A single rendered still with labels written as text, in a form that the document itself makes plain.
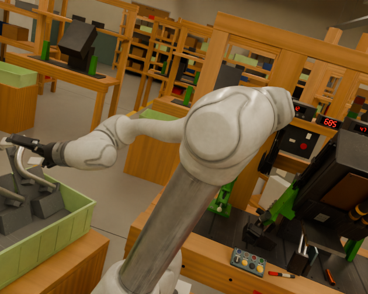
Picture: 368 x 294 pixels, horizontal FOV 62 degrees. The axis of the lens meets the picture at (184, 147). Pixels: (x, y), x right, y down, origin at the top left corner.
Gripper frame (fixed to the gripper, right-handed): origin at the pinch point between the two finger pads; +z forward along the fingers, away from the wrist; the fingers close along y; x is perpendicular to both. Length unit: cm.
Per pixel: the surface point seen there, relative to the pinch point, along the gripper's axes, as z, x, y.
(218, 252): -61, 8, -73
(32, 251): -4.7, 29.6, -22.6
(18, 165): 14.4, -0.9, -13.5
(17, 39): 413, -338, -170
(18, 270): -3.2, 36.9, -22.0
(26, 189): 17.1, 5.0, -25.1
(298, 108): -93, -69, -62
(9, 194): 12.5, 11.7, -15.0
